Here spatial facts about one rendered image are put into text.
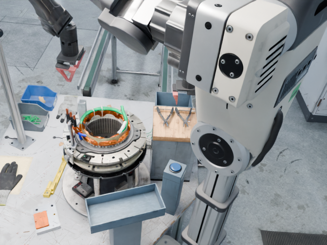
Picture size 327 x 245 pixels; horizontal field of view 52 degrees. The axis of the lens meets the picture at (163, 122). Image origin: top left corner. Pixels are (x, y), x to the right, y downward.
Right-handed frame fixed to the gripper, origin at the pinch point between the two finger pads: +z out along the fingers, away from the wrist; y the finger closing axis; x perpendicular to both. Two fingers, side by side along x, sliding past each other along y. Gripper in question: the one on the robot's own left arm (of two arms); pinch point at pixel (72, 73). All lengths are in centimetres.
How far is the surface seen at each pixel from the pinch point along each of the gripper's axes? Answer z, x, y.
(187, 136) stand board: 22, 46, 1
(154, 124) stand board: 23.3, 32.1, -3.5
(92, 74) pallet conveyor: 62, -16, -74
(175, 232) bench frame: 109, 53, 1
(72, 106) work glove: 54, -17, -35
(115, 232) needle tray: 29, 26, 43
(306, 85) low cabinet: 117, 164, -177
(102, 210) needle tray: 24, 21, 39
